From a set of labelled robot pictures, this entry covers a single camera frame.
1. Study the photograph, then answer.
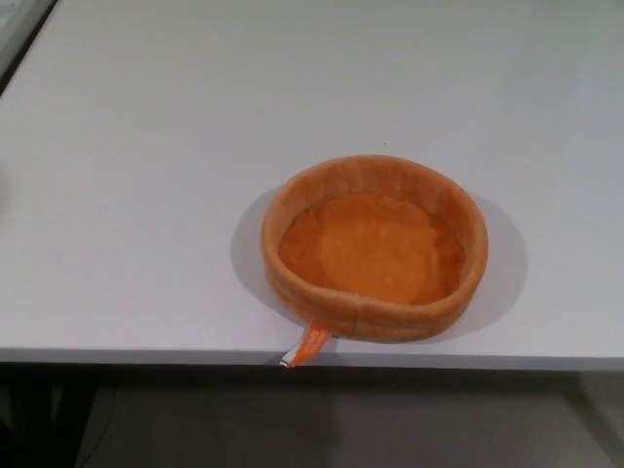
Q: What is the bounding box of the orange soft plush plate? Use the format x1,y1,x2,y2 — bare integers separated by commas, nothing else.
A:
260,153,489,369

